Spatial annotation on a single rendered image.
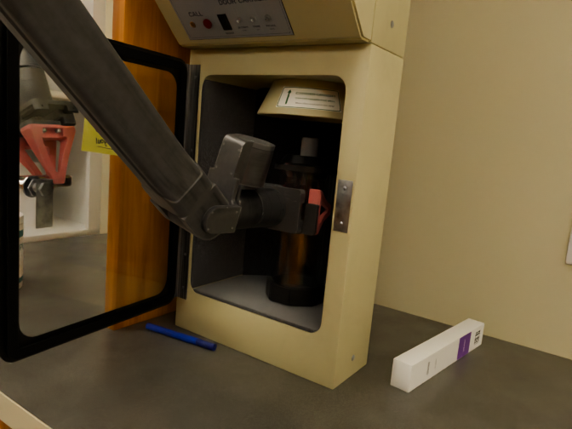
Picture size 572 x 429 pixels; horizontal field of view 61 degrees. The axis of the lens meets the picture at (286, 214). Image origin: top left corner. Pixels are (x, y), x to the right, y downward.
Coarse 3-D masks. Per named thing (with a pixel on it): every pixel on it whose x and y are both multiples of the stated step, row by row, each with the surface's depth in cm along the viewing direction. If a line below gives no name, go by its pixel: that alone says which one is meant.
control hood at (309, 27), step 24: (168, 0) 70; (288, 0) 60; (312, 0) 59; (336, 0) 57; (360, 0) 57; (168, 24) 74; (312, 24) 61; (336, 24) 60; (360, 24) 58; (192, 48) 78
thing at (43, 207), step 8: (32, 184) 57; (40, 184) 56; (48, 184) 57; (32, 192) 57; (40, 192) 56; (48, 192) 57; (40, 200) 57; (48, 200) 57; (40, 208) 57; (48, 208) 58; (40, 216) 57; (48, 216) 58; (40, 224) 57; (48, 224) 58
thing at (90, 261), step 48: (48, 96) 57; (48, 144) 58; (96, 144) 64; (96, 192) 65; (144, 192) 73; (48, 240) 60; (96, 240) 67; (144, 240) 75; (48, 288) 61; (96, 288) 68; (144, 288) 76
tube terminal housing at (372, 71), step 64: (384, 0) 62; (192, 64) 79; (256, 64) 72; (320, 64) 66; (384, 64) 65; (384, 128) 69; (384, 192) 72; (192, 320) 84; (256, 320) 76; (320, 384) 70
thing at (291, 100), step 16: (288, 80) 73; (304, 80) 72; (272, 96) 74; (288, 96) 72; (304, 96) 71; (320, 96) 71; (336, 96) 71; (272, 112) 72; (288, 112) 71; (304, 112) 70; (320, 112) 70; (336, 112) 71
